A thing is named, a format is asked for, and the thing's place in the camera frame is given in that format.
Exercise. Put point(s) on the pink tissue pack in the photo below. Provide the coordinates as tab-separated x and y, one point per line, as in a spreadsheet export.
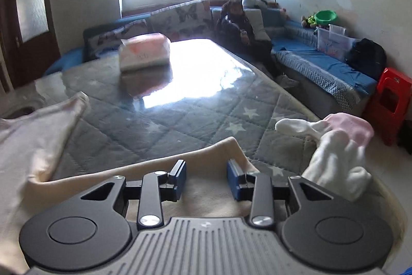
144	51

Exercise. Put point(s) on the clear plastic storage box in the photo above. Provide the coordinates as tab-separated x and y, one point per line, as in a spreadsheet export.
334	44

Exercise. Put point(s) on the black backpack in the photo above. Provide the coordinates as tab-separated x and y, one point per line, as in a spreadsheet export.
368	58

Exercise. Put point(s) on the dark clothed seated person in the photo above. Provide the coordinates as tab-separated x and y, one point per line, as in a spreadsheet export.
235	33

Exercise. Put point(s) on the cream white garment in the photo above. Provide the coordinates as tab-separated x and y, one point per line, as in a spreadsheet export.
32	148

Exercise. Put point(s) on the red plastic stool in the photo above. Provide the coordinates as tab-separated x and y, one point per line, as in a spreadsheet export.
387	107

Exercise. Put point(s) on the round black induction cooktop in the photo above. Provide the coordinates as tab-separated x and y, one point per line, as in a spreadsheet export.
15	106

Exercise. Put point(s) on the white and pink socks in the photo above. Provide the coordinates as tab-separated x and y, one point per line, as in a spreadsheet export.
338	164

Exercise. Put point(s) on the green plastic basin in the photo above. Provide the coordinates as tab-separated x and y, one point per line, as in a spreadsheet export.
325	17

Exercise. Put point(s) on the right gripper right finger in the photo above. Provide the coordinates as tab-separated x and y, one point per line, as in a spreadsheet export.
262	191

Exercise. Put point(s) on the blue sofa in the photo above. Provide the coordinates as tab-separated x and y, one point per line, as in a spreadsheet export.
326	84

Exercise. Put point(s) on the plush toy on sofa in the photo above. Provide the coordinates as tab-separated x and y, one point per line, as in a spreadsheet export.
261	4

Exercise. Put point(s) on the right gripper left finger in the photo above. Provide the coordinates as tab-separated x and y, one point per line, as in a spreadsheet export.
153	189

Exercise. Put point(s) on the dark wooden door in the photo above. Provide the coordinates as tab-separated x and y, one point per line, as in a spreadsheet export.
28	40

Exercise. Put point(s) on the butterfly print cushion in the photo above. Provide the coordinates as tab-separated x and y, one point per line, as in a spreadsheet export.
108	43
184	21

